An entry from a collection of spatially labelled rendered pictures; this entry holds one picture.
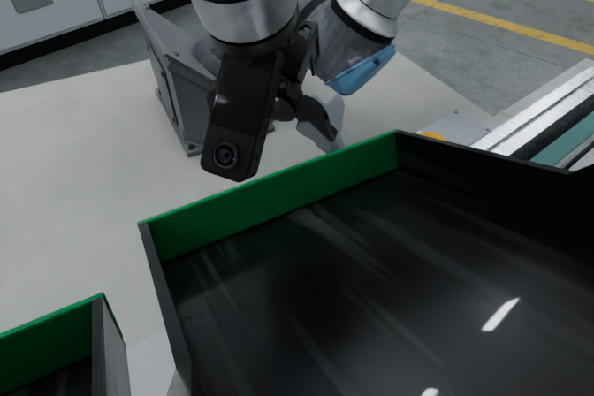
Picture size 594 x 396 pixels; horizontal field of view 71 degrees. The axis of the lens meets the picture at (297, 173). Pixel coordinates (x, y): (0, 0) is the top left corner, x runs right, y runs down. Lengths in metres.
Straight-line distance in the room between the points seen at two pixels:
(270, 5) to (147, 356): 0.41
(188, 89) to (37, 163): 0.31
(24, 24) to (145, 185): 2.56
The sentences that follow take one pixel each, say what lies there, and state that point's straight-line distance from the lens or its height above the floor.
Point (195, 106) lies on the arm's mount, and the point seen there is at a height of 0.95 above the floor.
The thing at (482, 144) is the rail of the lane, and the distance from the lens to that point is 0.65.
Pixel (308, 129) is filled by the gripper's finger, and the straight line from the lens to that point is 0.41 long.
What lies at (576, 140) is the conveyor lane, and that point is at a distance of 0.75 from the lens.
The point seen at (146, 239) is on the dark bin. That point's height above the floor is 1.22.
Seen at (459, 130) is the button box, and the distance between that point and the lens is 0.66.
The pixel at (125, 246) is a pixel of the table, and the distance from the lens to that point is 0.64.
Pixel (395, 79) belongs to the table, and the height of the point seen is 0.86.
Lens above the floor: 1.34
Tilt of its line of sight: 44 degrees down
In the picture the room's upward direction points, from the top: straight up
